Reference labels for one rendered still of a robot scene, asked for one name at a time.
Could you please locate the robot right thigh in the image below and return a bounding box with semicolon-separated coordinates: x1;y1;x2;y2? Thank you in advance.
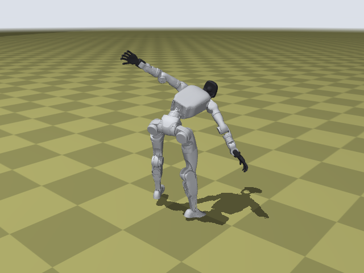
175;125;198;181

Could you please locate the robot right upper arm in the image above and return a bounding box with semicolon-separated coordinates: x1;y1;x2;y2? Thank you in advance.
206;99;228;134

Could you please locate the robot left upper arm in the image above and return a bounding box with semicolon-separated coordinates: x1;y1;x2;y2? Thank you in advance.
158;72;188;92

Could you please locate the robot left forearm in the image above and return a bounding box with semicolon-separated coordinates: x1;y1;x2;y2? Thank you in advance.
138;62;163;77

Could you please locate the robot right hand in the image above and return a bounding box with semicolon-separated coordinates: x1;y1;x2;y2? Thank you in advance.
233;150;248;172

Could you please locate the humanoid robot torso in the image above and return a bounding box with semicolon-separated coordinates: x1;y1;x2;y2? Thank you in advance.
158;85;211;136

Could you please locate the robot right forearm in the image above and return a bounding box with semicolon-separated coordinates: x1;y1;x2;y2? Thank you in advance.
223;125;239;156

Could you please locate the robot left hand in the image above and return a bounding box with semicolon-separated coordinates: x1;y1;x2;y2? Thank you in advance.
121;50;146;68

